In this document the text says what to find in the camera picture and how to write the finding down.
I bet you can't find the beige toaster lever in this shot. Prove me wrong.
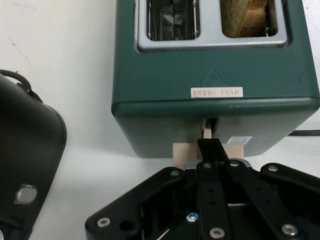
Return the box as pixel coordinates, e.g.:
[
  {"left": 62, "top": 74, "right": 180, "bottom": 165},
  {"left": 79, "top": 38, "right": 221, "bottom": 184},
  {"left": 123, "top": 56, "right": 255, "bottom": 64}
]
[{"left": 172, "top": 119, "right": 245, "bottom": 169}]

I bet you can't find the black coffee machine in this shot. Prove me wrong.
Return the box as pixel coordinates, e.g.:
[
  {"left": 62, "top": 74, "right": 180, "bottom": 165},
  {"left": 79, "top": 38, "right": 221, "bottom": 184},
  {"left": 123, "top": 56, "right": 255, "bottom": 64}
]
[{"left": 0, "top": 72, "right": 68, "bottom": 240}]

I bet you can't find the dark green toaster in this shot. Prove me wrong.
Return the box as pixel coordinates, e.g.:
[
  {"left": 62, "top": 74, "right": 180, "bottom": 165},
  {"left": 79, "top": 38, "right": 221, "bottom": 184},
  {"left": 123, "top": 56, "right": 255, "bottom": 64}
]
[{"left": 110, "top": 0, "right": 320, "bottom": 159}]

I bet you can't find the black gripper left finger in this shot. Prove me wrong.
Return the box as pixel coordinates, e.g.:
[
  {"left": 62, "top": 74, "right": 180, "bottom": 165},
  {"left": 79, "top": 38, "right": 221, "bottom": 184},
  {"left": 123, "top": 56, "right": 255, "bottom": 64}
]
[{"left": 84, "top": 138, "right": 235, "bottom": 240}]

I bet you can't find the toasted bread slice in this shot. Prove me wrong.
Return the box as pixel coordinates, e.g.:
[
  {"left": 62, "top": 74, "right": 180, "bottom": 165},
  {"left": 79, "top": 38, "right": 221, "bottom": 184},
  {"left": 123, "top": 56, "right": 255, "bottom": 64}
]
[{"left": 221, "top": 0, "right": 272, "bottom": 39}]

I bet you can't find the black toaster power cable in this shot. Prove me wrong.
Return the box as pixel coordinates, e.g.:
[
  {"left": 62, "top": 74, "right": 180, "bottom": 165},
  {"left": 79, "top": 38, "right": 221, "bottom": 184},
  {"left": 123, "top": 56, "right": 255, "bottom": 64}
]
[{"left": 286, "top": 129, "right": 320, "bottom": 138}]

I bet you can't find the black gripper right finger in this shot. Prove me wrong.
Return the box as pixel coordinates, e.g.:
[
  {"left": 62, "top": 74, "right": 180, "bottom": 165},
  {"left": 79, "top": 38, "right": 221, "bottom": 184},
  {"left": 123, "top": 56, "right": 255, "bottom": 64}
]
[{"left": 212, "top": 138, "right": 320, "bottom": 240}]

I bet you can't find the black coffee machine cable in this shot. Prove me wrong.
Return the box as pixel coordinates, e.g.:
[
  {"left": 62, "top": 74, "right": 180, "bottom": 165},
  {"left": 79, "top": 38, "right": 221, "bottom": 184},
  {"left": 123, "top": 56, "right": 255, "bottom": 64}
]
[{"left": 0, "top": 69, "right": 44, "bottom": 103}]

